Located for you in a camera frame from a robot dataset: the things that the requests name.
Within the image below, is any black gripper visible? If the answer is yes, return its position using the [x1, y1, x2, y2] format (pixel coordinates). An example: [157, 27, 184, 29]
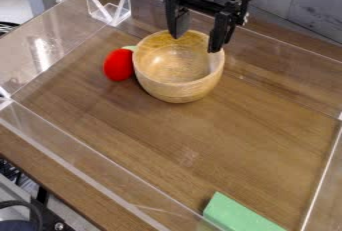
[164, 0, 252, 53]

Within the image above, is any light wooden bowl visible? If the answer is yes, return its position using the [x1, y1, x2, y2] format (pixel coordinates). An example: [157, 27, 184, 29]
[134, 30, 226, 103]

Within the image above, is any red plush fruit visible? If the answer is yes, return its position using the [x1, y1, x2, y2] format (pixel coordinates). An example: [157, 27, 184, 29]
[104, 46, 137, 81]

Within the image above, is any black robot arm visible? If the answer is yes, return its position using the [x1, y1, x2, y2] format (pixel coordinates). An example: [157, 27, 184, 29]
[164, 0, 252, 53]

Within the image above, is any green foam block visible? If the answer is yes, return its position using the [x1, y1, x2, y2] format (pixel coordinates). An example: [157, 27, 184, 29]
[204, 192, 288, 231]

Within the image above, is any clear acrylic enclosure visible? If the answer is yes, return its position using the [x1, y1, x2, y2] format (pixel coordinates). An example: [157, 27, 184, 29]
[0, 0, 342, 231]

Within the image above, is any black table bracket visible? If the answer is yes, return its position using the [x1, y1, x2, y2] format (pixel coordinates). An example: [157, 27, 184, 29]
[31, 187, 77, 231]

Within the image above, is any black cable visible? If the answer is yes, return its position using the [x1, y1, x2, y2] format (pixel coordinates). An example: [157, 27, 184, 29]
[0, 200, 45, 231]

